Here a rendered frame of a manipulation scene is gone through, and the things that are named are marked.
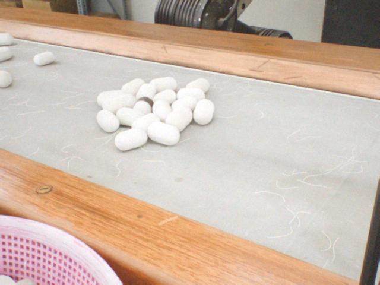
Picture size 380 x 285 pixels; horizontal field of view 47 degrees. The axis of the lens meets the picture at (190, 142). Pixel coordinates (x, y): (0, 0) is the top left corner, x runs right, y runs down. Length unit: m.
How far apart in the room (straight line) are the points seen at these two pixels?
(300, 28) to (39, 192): 2.36
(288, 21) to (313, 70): 2.08
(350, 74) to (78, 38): 0.44
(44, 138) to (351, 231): 0.31
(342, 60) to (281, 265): 0.37
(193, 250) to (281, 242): 0.07
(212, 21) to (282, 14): 1.77
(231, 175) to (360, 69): 0.24
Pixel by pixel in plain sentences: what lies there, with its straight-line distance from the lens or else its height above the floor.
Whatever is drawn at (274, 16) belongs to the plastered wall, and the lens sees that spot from 2.66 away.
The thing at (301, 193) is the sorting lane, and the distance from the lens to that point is 0.36.
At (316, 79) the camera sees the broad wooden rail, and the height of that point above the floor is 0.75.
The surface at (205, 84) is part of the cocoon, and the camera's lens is 0.52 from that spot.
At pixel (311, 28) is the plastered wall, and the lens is 2.60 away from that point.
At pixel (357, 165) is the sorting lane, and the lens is 0.40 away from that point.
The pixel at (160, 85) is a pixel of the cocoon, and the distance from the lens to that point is 0.53.
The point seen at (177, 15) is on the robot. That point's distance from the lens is 0.89.
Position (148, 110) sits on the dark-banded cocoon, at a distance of 0.47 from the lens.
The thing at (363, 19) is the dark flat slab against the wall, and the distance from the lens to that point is 2.48.
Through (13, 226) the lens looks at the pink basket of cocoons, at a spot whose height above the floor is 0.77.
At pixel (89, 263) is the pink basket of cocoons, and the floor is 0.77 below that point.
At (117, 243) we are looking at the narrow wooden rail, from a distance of 0.28.
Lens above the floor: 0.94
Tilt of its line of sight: 29 degrees down
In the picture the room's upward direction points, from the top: 3 degrees counter-clockwise
